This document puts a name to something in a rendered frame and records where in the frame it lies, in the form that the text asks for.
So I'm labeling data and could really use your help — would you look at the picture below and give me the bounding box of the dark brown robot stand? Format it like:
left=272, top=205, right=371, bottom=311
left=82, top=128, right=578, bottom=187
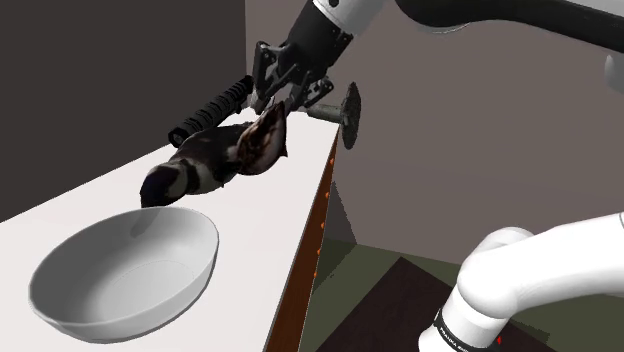
left=315, top=256, right=558, bottom=352

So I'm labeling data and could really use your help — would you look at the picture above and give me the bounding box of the dark brown bird figure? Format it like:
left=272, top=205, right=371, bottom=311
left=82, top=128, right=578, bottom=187
left=139, top=100, right=289, bottom=209

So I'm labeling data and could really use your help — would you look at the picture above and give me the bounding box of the brown cabinet with white top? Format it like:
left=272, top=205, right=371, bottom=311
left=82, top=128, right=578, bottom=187
left=0, top=108, right=341, bottom=352

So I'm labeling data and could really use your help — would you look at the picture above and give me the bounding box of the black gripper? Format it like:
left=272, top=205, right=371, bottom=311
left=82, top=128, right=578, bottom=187
left=249, top=3, right=356, bottom=116

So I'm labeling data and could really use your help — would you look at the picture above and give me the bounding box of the black ribbed flashlight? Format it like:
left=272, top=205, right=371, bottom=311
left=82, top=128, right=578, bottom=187
left=167, top=74, right=256, bottom=148

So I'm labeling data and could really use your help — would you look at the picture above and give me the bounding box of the white bowl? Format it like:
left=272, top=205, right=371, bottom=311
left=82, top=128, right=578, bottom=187
left=27, top=205, right=221, bottom=344

